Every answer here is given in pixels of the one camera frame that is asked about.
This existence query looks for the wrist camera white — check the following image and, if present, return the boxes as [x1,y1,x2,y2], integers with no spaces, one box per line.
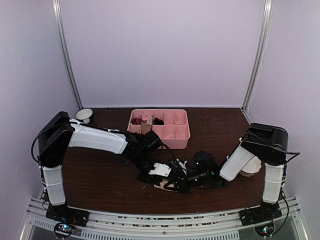
[176,158,188,175]
[149,162,172,177]

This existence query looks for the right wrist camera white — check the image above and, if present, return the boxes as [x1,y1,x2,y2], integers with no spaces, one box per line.
[176,158,188,175]

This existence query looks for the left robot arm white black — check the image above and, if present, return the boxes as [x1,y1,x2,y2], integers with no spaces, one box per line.
[32,111,172,223]

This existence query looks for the pink divided organizer box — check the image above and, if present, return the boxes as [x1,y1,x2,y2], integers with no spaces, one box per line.
[127,108,191,150]

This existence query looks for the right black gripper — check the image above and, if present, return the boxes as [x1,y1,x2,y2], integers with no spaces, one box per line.
[165,171,211,194]

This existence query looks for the striped beige green sock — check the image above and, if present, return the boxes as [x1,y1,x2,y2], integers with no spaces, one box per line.
[153,181,175,192]

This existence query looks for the dark bowl white inside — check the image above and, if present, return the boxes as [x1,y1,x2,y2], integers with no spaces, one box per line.
[75,108,94,124]

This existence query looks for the aluminium frame post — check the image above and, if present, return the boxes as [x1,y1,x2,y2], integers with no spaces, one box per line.
[241,0,274,116]
[52,0,83,110]

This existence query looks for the left aluminium frame post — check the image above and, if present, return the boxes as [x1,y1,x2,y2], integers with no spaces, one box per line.
[52,0,83,110]

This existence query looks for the right aluminium frame post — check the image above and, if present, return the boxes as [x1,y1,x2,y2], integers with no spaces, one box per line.
[241,0,274,116]

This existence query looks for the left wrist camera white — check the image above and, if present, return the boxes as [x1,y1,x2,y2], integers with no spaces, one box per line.
[149,162,172,177]

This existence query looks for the white scalloped bowl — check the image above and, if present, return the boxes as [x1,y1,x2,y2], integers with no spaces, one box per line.
[239,156,262,177]

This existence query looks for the rolled socks in box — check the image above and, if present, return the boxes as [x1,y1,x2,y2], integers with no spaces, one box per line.
[130,113,154,135]

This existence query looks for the argyle black red orange sock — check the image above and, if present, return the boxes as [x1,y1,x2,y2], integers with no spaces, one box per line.
[153,117,165,126]

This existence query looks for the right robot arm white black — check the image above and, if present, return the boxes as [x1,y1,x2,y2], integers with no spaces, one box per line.
[163,123,299,226]

